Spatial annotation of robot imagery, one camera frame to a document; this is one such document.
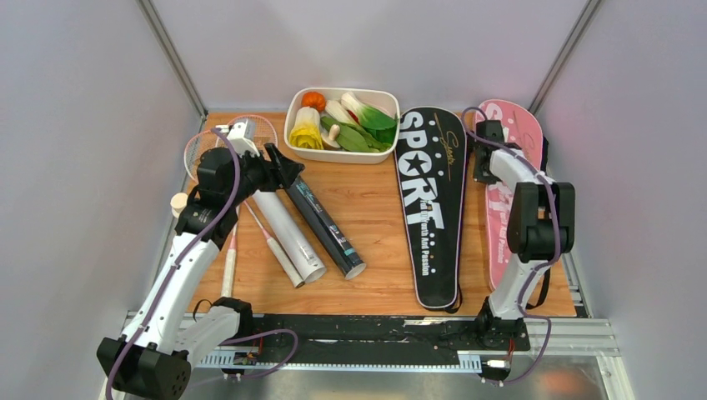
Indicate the pink racket bag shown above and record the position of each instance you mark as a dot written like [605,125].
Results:
[521,128]

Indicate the pink racket front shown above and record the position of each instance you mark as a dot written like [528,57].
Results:
[193,151]

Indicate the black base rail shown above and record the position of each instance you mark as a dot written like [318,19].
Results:
[369,343]

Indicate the toy green leaf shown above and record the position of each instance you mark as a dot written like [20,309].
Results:
[355,139]

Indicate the white shuttlecock tube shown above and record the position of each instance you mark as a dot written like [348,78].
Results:
[301,253]

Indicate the toy pumpkin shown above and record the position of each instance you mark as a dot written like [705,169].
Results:
[315,100]

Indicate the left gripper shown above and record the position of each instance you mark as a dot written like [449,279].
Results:
[288,172]

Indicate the black shuttlecock tube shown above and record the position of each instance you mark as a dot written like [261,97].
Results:
[326,230]

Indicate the toy napa cabbage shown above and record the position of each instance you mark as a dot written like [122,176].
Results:
[305,132]

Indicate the small white bottle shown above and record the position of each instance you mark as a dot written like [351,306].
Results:
[178,202]

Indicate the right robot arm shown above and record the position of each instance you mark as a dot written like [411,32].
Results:
[540,225]

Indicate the white vegetable tray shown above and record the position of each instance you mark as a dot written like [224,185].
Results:
[382,99]

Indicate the toy bok choy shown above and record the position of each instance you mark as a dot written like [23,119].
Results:
[351,108]

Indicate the black racket bag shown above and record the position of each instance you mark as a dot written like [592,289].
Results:
[432,160]

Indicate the toy mushroom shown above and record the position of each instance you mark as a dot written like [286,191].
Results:
[329,138]

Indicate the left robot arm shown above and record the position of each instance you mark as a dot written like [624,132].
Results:
[152,357]

